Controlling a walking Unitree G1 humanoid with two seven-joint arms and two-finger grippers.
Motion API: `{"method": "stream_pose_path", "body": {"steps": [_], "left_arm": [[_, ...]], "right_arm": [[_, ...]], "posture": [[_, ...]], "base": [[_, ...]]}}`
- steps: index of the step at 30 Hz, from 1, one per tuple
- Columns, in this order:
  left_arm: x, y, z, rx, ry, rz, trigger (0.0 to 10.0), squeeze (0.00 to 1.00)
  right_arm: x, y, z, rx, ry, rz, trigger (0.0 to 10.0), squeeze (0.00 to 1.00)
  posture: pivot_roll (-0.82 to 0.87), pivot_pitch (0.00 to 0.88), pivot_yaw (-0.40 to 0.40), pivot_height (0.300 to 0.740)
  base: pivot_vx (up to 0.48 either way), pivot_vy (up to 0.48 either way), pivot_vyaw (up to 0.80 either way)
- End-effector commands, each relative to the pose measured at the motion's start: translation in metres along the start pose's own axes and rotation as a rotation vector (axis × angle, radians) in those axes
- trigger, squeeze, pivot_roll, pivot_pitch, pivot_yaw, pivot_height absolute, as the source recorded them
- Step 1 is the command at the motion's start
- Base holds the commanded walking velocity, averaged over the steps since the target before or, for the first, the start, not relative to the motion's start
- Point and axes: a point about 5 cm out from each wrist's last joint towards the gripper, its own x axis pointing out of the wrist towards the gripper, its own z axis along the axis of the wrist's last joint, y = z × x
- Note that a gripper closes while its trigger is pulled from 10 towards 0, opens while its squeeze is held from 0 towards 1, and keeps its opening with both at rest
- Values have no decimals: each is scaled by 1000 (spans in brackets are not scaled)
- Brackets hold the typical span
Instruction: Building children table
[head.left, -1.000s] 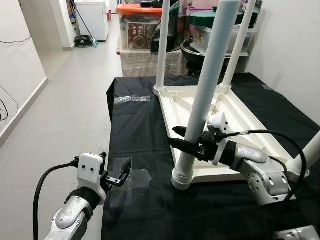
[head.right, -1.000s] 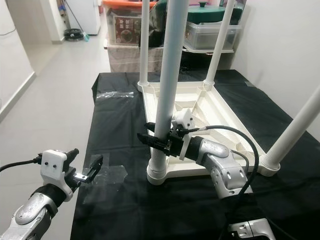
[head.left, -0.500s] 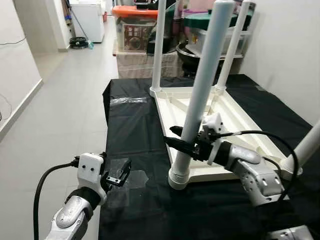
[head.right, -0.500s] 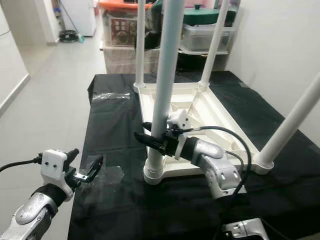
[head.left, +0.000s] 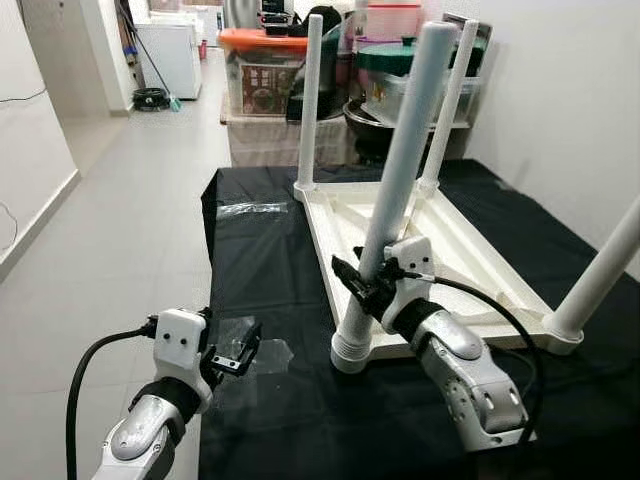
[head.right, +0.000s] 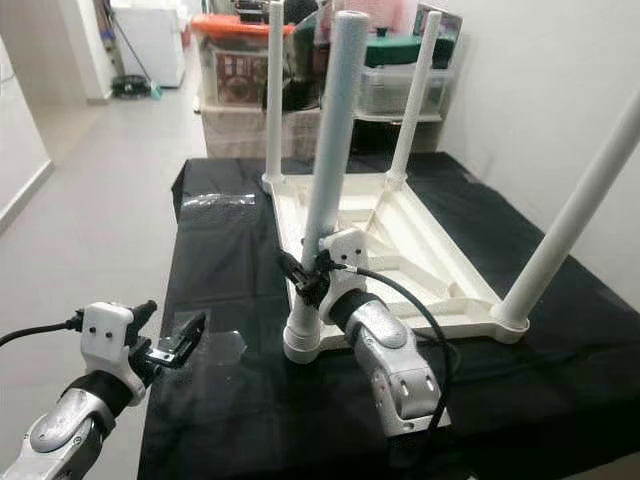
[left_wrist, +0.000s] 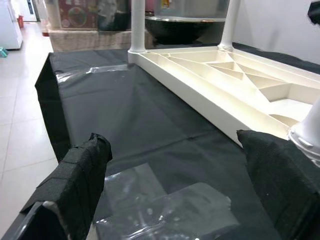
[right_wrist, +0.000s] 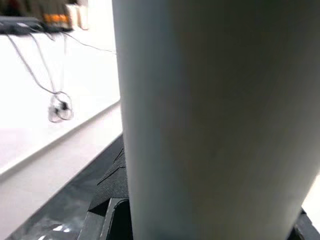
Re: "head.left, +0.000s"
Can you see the black tablecloth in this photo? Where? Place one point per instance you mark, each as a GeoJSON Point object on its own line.
{"type": "Point", "coordinates": [300, 430]}

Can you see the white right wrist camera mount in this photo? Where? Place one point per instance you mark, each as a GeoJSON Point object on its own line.
{"type": "Point", "coordinates": [410, 260]}

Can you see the white refrigerator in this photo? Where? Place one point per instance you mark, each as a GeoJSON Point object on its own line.
{"type": "Point", "coordinates": [240, 12]}

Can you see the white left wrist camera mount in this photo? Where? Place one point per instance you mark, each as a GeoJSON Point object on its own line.
{"type": "Point", "coordinates": [180, 340]}

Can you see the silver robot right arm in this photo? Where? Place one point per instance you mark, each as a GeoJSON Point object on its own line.
{"type": "Point", "coordinates": [465, 380]}

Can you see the black framed tablet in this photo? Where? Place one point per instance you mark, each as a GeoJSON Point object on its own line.
{"type": "Point", "coordinates": [475, 30]}

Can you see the black wok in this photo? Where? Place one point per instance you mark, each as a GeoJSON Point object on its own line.
{"type": "Point", "coordinates": [365, 130]}

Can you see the pink plastic container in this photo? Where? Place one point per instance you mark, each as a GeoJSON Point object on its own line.
{"type": "Point", "coordinates": [392, 22]}

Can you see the patterned cloth covered table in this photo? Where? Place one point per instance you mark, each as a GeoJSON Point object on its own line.
{"type": "Point", "coordinates": [265, 140]}

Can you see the clear tape strip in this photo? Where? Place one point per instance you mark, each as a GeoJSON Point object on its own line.
{"type": "Point", "coordinates": [255, 208]}

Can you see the mop with teal head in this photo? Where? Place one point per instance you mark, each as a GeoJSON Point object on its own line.
{"type": "Point", "coordinates": [175, 103]}

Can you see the white chest freezer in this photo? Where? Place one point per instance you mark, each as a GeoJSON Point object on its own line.
{"type": "Point", "coordinates": [170, 60]}

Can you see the white plastic children table top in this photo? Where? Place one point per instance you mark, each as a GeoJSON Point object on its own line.
{"type": "Point", "coordinates": [480, 270]}

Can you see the clear plastic storage bin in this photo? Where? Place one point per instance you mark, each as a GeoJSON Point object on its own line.
{"type": "Point", "coordinates": [385, 98]}

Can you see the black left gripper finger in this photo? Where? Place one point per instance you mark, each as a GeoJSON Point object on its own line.
{"type": "Point", "coordinates": [246, 345]}

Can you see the dark green pot lid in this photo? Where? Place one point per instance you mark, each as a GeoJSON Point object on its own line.
{"type": "Point", "coordinates": [385, 58]}

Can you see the orange lid storage box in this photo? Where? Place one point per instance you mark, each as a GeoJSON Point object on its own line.
{"type": "Point", "coordinates": [260, 75]}

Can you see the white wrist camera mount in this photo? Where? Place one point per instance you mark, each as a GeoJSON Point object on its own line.
{"type": "Point", "coordinates": [410, 260]}
{"type": "Point", "coordinates": [180, 340]}

